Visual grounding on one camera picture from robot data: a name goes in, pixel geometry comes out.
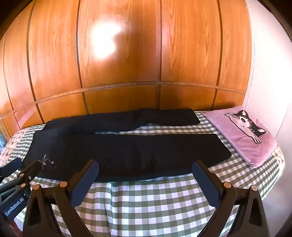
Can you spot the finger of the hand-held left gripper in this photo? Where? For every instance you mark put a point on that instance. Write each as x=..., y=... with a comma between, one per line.
x=11, y=167
x=35, y=168

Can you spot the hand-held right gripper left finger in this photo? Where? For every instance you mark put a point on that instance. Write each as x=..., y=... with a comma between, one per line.
x=84, y=186

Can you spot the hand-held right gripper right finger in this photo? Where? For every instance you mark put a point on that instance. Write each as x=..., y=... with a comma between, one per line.
x=205, y=186

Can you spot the wooden wardrobe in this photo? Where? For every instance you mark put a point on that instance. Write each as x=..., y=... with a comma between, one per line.
x=114, y=68

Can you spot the green checkered bedsheet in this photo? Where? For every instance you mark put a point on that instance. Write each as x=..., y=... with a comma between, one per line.
x=148, y=205

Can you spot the black pants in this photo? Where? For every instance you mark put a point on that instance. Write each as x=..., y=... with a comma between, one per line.
x=125, y=155

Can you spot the pink cat print pillow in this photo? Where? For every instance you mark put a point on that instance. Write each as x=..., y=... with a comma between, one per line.
x=239, y=136

